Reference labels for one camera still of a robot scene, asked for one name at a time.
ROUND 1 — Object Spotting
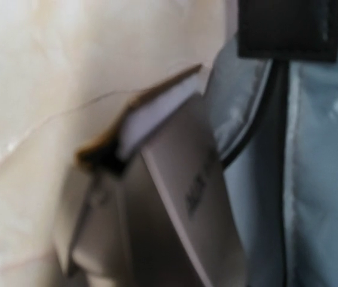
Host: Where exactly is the grey zip pouch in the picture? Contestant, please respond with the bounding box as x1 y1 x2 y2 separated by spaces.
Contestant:
206 39 338 286

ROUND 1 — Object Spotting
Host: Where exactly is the silver black hair clipper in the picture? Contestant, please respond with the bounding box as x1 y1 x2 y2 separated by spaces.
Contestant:
53 65 246 286

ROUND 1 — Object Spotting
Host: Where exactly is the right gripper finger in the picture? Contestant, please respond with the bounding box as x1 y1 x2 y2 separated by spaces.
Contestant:
238 0 338 62

